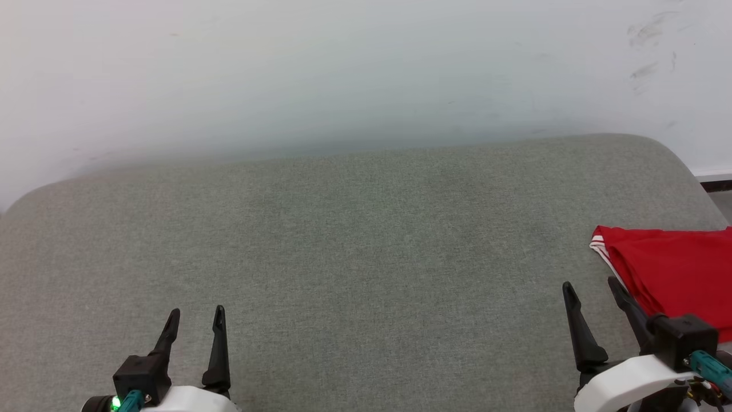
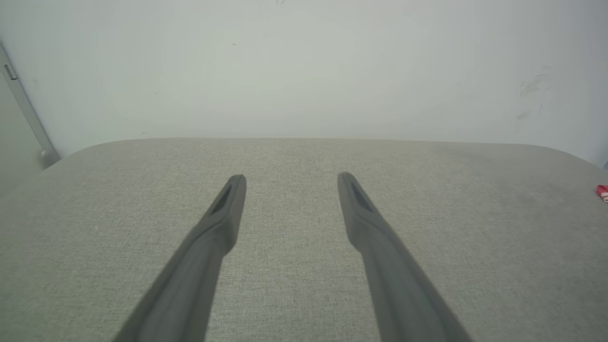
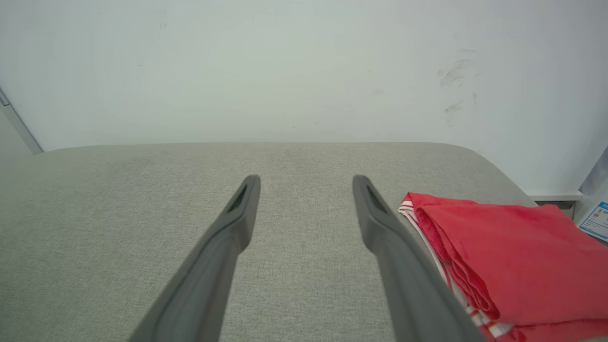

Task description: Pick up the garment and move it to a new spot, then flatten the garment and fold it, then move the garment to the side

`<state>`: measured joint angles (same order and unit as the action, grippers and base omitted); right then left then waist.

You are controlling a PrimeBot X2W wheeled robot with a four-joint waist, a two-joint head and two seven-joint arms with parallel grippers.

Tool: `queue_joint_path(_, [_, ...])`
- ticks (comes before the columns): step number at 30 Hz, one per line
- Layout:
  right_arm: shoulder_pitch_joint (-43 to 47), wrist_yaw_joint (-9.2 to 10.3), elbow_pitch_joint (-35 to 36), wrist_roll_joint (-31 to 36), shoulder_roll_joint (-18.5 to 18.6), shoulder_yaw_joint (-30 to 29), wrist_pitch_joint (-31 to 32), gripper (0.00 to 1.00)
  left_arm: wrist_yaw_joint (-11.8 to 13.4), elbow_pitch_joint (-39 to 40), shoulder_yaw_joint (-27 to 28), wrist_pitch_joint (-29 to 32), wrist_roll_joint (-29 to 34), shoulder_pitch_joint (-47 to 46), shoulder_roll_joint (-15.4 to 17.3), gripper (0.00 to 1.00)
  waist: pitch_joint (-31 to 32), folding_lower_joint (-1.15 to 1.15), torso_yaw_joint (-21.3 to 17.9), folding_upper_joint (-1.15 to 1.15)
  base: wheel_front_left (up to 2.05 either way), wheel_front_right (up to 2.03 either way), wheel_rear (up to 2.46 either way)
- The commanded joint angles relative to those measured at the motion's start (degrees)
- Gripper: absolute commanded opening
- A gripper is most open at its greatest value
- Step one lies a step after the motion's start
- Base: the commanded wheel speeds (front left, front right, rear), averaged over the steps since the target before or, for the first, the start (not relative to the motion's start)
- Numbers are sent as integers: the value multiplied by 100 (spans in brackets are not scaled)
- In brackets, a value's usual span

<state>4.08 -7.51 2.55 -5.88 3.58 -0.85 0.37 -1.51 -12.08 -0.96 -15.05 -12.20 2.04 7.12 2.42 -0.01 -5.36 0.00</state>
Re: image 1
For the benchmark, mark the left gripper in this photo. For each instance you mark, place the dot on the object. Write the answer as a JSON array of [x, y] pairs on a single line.
[[194, 400]]

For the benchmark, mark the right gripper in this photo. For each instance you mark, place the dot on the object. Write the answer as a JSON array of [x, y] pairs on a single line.
[[629, 383]]

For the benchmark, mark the red and white shirt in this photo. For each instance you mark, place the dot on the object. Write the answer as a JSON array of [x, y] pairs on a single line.
[[680, 269]]

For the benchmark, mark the grey fabric sofa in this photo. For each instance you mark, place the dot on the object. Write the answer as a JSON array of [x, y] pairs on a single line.
[[343, 257]]

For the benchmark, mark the dark baseboard strip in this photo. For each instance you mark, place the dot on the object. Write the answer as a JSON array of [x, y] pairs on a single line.
[[717, 184]]

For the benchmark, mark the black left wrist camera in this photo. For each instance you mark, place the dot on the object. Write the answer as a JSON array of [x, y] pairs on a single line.
[[140, 375]]

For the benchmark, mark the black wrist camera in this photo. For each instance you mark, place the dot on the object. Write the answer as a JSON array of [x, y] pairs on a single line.
[[683, 340], [140, 375]]

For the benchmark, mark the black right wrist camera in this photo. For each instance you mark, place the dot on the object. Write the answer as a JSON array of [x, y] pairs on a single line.
[[683, 340]]

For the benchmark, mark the teal left camera connector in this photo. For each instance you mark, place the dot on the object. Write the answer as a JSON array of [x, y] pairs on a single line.
[[130, 401]]

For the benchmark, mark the teal camera connector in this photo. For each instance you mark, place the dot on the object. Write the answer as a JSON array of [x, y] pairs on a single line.
[[712, 369], [130, 401]]

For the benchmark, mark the teal right camera connector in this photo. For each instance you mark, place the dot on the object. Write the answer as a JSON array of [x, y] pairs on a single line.
[[712, 369]]

